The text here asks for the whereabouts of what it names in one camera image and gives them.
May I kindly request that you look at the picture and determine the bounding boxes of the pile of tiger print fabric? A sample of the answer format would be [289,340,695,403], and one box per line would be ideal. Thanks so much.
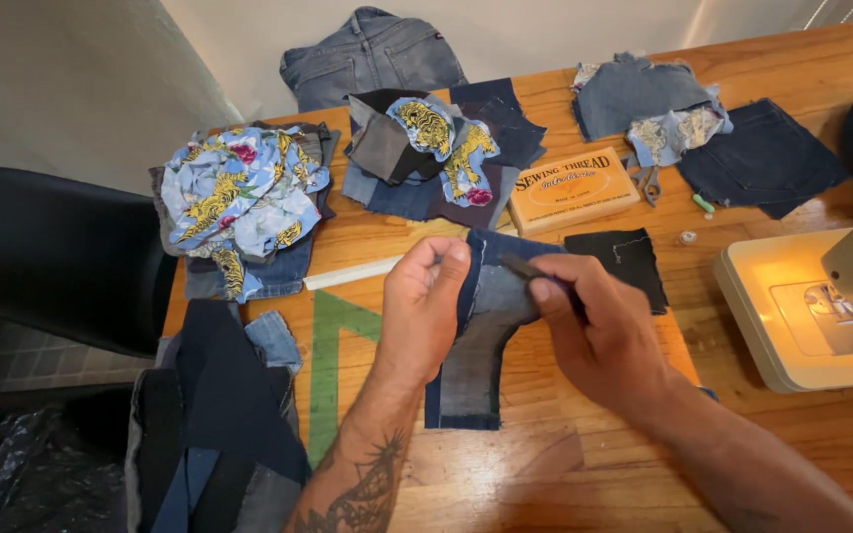
[148,120,342,304]

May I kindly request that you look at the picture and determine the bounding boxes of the white ruler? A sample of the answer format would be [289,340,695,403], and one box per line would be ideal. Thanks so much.
[303,254,405,291]

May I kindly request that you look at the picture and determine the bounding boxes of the black fabric square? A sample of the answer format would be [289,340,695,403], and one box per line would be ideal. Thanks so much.
[564,227,670,315]

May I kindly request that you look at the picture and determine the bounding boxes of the pile of dark denim patches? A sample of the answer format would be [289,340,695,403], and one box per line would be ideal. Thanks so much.
[341,77,548,231]

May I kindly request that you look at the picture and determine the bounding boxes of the green tape marking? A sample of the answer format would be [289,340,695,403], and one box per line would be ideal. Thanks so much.
[308,289,385,469]

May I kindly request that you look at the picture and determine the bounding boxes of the orange sewing thread box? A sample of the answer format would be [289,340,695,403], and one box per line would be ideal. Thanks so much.
[506,146,641,238]

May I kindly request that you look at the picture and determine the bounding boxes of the grey scissors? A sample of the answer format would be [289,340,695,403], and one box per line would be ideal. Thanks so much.
[622,153,664,207]

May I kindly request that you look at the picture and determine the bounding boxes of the person's right hand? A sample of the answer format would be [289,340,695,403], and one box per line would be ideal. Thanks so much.
[527,254,675,423]

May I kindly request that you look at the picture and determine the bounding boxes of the folded grey jeans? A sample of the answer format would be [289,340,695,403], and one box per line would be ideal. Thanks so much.
[279,6,469,114]

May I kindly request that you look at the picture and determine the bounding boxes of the dark denim pocket pieces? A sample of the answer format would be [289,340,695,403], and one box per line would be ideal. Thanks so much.
[676,98,851,221]

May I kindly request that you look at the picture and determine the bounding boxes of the person's left hand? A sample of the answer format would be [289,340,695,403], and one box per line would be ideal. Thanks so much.
[374,236,472,388]

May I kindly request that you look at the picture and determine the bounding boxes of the heap of dark fabric strips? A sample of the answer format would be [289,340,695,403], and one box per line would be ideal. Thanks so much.
[124,299,313,533]

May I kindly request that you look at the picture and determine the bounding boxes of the black plastic bag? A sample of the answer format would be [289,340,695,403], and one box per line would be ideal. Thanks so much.
[0,403,131,533]

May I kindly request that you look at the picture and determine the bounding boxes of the black chair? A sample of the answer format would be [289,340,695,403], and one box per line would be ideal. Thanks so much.
[0,166,179,361]

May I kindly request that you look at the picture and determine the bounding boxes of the patchwork denim piece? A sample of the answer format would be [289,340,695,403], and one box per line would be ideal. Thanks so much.
[424,227,572,432]

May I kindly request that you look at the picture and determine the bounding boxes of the dark seam ripper tool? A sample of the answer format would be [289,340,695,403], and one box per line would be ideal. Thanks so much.
[499,254,589,321]

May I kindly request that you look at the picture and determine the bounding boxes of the pile of light denim scraps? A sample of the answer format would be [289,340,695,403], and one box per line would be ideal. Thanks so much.
[571,52,735,169]

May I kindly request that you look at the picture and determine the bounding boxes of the white sewing machine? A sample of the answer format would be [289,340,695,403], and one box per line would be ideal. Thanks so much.
[713,198,853,394]

